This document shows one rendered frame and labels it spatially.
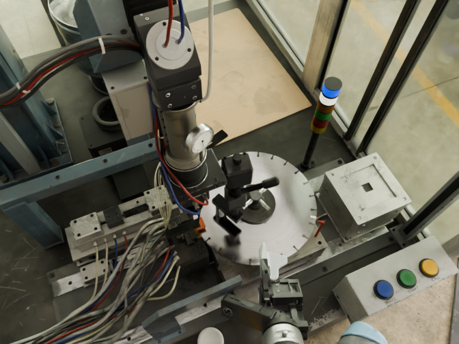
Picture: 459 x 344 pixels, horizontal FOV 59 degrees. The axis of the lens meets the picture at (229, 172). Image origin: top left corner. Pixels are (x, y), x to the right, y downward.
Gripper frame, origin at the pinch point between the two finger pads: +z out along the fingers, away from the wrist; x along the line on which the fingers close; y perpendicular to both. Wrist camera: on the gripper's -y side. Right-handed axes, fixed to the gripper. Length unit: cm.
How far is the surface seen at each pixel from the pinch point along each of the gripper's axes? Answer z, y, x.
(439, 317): 59, 90, -82
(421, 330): 55, 80, -85
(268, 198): 18.6, 4.1, 7.1
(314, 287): 15.2, 17.9, -20.9
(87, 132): 41, -48, 19
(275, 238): 10.3, 5.1, 0.3
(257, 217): 14.3, 0.9, 4.2
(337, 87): 24.9, 21.1, 35.2
